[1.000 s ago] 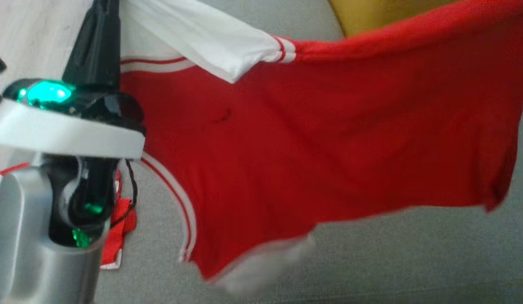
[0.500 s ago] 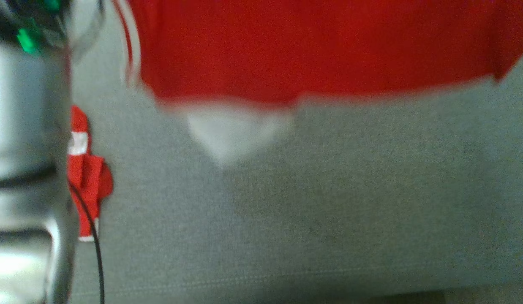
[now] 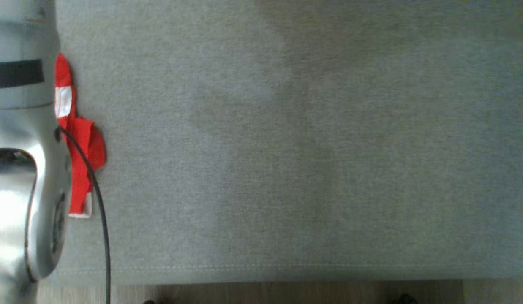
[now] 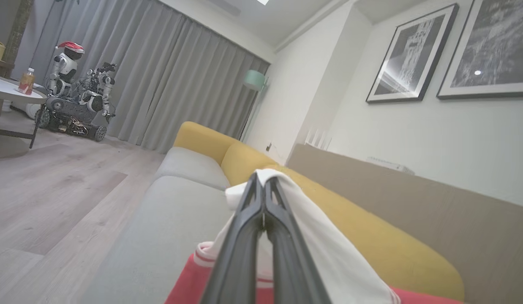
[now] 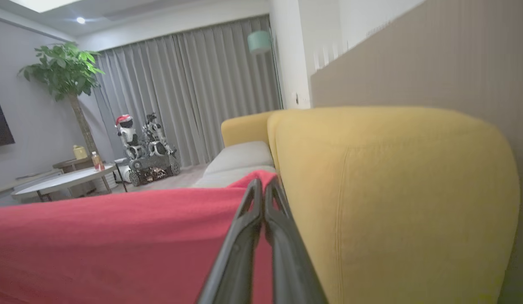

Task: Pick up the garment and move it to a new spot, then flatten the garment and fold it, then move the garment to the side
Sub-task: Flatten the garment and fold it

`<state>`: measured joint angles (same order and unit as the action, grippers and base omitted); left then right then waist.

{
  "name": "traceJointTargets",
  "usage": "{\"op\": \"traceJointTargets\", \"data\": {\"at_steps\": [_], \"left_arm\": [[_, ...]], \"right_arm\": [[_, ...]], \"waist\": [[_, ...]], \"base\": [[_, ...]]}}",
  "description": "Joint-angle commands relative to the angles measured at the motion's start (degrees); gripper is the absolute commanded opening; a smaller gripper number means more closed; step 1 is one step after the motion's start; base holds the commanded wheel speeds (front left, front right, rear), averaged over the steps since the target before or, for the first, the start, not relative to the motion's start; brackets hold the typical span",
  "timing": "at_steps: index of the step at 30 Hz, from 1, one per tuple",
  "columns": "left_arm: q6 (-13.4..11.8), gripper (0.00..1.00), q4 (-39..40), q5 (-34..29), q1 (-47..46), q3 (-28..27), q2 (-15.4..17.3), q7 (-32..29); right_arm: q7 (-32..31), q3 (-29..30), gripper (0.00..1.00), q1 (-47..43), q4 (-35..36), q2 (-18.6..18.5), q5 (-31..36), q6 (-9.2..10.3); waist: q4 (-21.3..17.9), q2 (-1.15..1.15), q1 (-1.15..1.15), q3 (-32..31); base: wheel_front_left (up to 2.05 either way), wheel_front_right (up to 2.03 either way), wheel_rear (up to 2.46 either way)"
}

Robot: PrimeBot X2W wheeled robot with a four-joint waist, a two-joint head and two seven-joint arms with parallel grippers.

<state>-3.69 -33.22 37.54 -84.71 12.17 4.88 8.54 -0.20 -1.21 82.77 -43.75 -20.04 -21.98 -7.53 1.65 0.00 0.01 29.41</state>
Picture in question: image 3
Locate large grey sofa seat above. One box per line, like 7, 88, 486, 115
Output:
37, 0, 523, 284

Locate red shorts with white stripe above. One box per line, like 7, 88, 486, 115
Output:
54, 53, 107, 219

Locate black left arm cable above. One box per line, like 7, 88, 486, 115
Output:
54, 126, 112, 304

